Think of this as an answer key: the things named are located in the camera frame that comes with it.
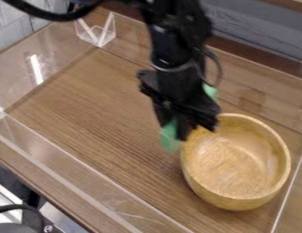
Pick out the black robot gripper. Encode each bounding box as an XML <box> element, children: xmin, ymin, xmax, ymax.
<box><xmin>136</xmin><ymin>65</ymin><xmax>222</xmax><ymax>142</ymax></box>

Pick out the green rectangular block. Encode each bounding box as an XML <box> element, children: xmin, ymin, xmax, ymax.
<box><xmin>161</xmin><ymin>84</ymin><xmax>221</xmax><ymax>151</ymax></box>

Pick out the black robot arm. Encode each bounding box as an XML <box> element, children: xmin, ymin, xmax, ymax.
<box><xmin>137</xmin><ymin>0</ymin><xmax>221</xmax><ymax>141</ymax></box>

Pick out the light brown wooden bowl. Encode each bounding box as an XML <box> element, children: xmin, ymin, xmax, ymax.
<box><xmin>181</xmin><ymin>113</ymin><xmax>293</xmax><ymax>211</ymax></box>

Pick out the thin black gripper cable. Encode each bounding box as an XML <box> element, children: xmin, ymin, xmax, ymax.
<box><xmin>196</xmin><ymin>46</ymin><xmax>225</xmax><ymax>89</ymax></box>

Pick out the clear acrylic corner bracket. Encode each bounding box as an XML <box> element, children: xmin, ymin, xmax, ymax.
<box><xmin>76</xmin><ymin>13</ymin><xmax>117</xmax><ymax>47</ymax></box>

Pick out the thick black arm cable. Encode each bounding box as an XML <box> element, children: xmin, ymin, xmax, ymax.
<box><xmin>0</xmin><ymin>0</ymin><xmax>106</xmax><ymax>23</ymax></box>

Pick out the black metal mount with screw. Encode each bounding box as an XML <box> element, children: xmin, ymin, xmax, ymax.
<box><xmin>21</xmin><ymin>204</ymin><xmax>65</xmax><ymax>233</ymax></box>

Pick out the black cable bottom left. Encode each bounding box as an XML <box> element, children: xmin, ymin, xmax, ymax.
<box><xmin>0</xmin><ymin>203</ymin><xmax>46</xmax><ymax>233</ymax></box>

